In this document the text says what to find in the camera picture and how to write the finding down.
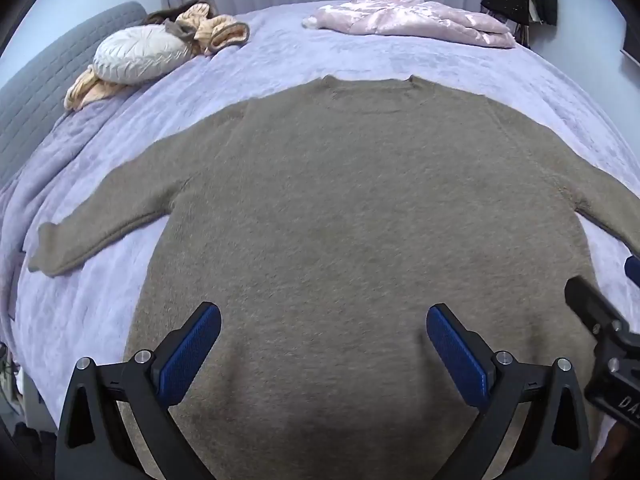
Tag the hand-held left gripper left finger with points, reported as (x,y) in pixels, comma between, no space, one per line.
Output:
(192,355)

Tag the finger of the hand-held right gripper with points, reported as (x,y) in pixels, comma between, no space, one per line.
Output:
(590,305)
(634,270)

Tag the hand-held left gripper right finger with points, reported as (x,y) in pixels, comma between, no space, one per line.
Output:
(457,355)

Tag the brown knit sweater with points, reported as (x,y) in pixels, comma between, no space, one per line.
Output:
(325,210)

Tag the black handbag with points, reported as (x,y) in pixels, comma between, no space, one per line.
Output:
(505,2)

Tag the round white pleated pillow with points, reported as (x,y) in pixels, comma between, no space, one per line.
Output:
(140,52)

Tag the grey quilted headboard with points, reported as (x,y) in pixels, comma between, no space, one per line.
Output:
(40,85)

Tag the lilac fleece blanket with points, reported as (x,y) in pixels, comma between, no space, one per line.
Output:
(300,50)

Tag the peach striped cloth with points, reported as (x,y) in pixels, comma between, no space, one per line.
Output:
(220,30)

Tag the pink satin puffer jacket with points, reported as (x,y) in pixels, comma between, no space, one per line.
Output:
(400,20)

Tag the dark brown cloth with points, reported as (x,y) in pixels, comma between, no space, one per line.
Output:
(162,14)

